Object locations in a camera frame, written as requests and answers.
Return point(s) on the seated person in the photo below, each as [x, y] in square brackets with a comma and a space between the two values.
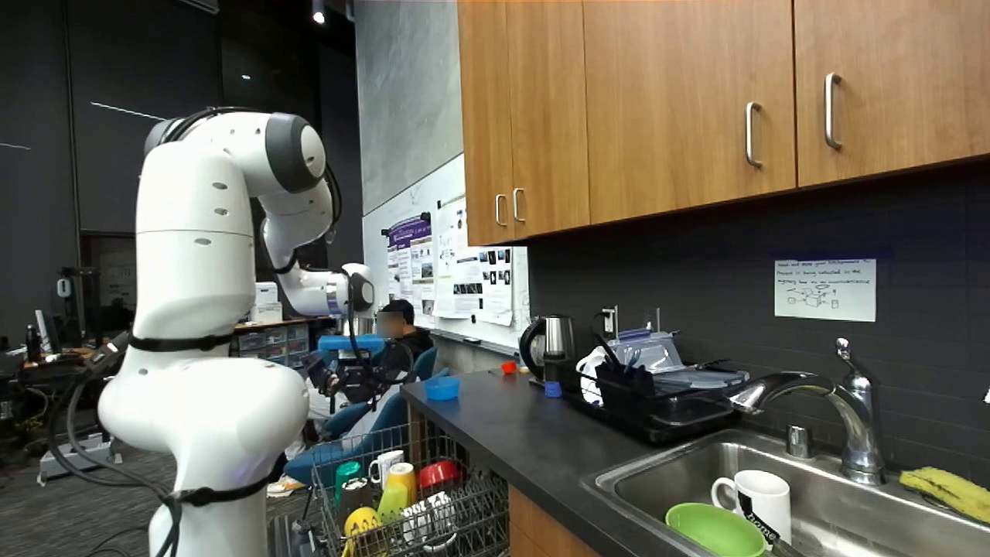
[403, 346]

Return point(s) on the light green cup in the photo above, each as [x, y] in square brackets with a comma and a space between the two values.
[389, 502]

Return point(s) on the black dish drying rack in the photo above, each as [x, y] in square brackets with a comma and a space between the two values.
[640, 389]

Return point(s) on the white cup lying sideways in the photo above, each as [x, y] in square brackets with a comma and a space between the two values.
[430, 523]

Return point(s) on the chrome faucet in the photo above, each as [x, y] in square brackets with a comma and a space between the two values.
[852, 396]

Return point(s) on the yellow mug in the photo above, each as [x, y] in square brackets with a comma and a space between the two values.
[403, 473]

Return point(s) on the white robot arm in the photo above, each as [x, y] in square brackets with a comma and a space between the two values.
[218, 196]

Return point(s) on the white mug in sink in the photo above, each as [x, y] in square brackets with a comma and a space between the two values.
[760, 490]

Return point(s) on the green plastic cup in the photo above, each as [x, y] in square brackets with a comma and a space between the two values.
[346, 481]

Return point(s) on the wire dishwasher rack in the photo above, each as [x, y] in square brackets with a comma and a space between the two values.
[479, 496]

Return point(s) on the small red object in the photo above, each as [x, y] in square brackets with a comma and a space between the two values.
[507, 369]

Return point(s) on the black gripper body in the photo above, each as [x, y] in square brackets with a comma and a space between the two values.
[356, 382]

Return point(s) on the upper wooden cabinets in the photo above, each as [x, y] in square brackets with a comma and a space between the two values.
[583, 111]

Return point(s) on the whiteboard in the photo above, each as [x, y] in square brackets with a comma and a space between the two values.
[479, 291]

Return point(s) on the blue bowl on counter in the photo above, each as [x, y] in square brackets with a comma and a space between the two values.
[439, 389]

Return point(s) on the stainless steel sink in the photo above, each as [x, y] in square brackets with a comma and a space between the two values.
[815, 507]

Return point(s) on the blue clamp on wrist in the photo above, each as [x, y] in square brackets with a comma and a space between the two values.
[335, 343]

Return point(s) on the lower wooden cabinets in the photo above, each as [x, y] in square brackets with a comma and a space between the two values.
[536, 534]

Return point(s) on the green bowl in sink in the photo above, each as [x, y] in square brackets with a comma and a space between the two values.
[714, 530]

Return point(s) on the research poster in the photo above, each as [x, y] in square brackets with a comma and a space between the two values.
[408, 253]

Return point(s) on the red cup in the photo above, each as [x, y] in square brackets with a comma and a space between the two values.
[436, 473]

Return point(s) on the wooden cabinets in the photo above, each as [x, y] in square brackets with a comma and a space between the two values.
[583, 111]
[536, 534]

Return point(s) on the black electric kettle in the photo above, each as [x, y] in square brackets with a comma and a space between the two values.
[546, 352]

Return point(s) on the paper wall notice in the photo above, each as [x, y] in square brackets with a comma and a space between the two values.
[828, 290]

